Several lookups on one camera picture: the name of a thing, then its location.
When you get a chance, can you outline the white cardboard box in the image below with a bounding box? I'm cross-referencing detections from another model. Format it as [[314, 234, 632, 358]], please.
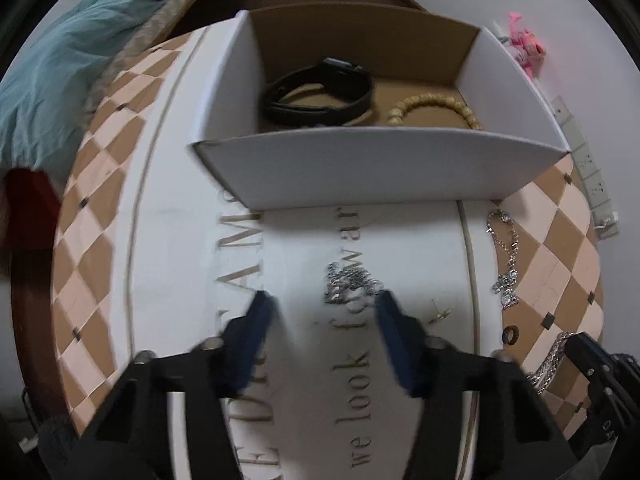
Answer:
[[189, 5, 573, 211]]

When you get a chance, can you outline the black wrist watch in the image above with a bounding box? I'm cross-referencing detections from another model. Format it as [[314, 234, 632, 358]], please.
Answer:
[[260, 57, 376, 128]]

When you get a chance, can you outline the silver chain bracelet with charms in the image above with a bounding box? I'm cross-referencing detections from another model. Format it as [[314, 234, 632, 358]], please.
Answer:
[[486, 209, 522, 310]]

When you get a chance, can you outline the teal blanket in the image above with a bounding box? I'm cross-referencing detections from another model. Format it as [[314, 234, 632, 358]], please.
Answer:
[[0, 0, 197, 173]]

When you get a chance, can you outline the red cloth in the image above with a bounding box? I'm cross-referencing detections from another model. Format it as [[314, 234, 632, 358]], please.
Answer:
[[0, 166, 64, 261]]

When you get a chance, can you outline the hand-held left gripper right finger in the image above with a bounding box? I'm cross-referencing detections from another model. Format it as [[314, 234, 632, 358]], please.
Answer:
[[374, 290, 582, 480]]

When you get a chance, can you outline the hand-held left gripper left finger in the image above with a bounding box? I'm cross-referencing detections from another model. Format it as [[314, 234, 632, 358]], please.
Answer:
[[75, 290, 281, 480]]

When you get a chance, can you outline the white power strip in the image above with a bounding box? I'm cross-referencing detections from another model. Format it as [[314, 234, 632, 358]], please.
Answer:
[[549, 96, 622, 240]]

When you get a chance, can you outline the silver necklace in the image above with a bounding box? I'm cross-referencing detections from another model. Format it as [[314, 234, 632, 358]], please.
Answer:
[[322, 260, 387, 307]]

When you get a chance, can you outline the wooden bead bracelet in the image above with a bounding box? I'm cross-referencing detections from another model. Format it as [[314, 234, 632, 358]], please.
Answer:
[[386, 93, 483, 132]]

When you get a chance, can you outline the checkered printed table mat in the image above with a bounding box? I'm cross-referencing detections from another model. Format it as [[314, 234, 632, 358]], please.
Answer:
[[50, 25, 603, 480]]

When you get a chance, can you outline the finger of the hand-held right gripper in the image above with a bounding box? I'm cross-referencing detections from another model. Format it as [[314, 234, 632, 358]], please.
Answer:
[[566, 332, 626, 386]]

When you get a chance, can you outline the thick silver chain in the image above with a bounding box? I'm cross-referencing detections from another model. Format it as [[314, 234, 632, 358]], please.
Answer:
[[524, 331, 576, 396]]

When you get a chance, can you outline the pink plush toy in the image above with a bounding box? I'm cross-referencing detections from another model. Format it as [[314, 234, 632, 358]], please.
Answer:
[[506, 11, 547, 80]]

